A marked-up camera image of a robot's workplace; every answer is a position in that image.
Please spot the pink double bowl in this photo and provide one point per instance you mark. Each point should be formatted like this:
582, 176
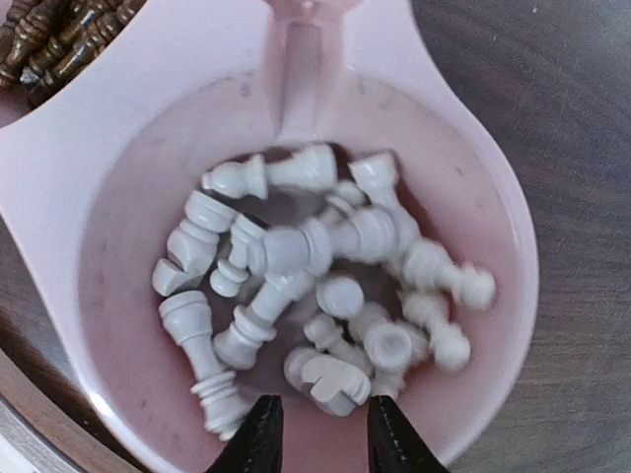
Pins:
178, 199

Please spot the white chess pieces pile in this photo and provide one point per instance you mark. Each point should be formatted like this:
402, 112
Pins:
257, 237

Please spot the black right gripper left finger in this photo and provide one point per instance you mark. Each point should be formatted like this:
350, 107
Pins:
257, 446

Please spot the dark chess pieces pile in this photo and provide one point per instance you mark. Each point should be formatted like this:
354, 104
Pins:
46, 44

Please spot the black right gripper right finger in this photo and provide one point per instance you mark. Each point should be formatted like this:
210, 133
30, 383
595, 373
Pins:
394, 446

